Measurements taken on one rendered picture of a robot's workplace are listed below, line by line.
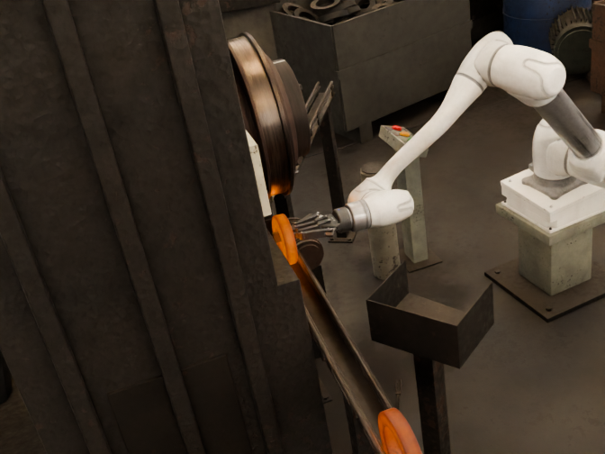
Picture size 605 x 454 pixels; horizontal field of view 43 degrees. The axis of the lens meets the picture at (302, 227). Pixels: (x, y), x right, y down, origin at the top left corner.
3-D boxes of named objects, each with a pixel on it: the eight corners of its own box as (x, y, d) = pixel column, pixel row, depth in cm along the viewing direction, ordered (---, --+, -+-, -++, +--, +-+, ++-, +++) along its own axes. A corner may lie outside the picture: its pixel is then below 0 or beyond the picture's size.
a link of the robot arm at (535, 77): (598, 146, 284) (653, 163, 268) (574, 184, 284) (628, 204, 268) (505, 30, 231) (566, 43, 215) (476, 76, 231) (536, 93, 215)
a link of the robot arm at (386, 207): (374, 232, 232) (360, 227, 245) (421, 220, 236) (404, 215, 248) (367, 197, 230) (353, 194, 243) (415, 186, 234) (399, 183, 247)
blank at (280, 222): (284, 234, 220) (295, 231, 221) (268, 205, 232) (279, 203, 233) (289, 276, 229) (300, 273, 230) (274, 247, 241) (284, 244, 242)
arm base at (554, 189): (548, 160, 307) (548, 149, 304) (591, 181, 290) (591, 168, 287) (512, 178, 301) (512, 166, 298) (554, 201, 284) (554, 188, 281)
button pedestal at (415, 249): (411, 276, 335) (398, 146, 304) (389, 250, 355) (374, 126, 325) (445, 265, 338) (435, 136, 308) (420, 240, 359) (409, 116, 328)
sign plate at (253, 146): (263, 217, 180) (248, 146, 171) (236, 175, 202) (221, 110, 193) (273, 213, 180) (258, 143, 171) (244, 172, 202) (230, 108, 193)
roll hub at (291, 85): (301, 173, 216) (284, 77, 202) (272, 140, 239) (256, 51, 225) (320, 167, 217) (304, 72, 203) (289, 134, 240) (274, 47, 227)
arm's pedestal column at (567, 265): (560, 243, 339) (561, 180, 323) (629, 286, 306) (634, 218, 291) (483, 275, 327) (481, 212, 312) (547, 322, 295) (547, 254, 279)
